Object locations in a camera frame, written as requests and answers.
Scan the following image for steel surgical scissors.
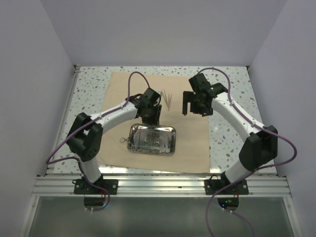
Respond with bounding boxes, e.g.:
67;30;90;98
131;132;142;152

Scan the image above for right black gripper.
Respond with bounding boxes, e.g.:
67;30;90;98
183;91;213;117

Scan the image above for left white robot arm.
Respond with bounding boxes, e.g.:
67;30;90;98
66;88;161;194

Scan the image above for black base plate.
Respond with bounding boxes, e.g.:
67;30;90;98
72;177;119;195
204;175;249;195

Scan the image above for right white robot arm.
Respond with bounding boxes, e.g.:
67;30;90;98
182;73;278;194

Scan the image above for steel instrument tray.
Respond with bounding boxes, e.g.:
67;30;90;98
126;123;176;156

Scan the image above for steel forceps with rings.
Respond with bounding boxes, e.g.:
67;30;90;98
119;131;136;143

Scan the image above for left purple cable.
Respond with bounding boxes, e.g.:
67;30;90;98
46;71;151;212

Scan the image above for purple cable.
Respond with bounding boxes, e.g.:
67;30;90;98
197;67;298;237
46;71;151;212

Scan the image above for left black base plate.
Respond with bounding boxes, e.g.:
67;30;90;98
72;177;119;195

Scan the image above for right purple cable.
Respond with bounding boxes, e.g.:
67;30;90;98
197;67;298;237

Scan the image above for beige cloth wrap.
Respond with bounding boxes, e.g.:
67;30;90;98
97;72;210;173

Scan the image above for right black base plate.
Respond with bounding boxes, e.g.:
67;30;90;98
204;175;249;195

